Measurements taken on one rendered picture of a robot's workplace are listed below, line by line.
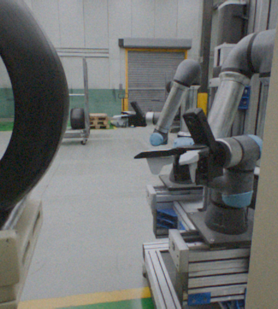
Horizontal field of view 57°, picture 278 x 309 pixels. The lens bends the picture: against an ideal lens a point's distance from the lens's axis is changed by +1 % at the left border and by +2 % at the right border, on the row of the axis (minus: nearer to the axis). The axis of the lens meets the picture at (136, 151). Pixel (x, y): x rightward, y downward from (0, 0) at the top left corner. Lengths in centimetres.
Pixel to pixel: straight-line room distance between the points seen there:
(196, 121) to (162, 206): 88
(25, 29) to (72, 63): 1129
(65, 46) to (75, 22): 105
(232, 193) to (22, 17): 62
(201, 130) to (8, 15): 43
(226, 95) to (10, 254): 69
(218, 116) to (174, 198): 69
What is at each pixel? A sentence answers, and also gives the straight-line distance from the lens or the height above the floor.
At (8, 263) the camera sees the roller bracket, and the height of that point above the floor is 90.
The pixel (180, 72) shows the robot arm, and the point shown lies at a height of 129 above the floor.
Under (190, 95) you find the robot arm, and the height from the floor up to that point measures 118.
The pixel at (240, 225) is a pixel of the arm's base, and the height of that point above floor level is 75.
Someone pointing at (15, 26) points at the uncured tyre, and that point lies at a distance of 55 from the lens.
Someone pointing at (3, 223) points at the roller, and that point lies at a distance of 63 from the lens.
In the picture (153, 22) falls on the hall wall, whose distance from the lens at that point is 1234.
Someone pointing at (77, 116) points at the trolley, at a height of 68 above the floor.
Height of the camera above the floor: 119
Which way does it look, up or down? 13 degrees down
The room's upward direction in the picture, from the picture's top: straight up
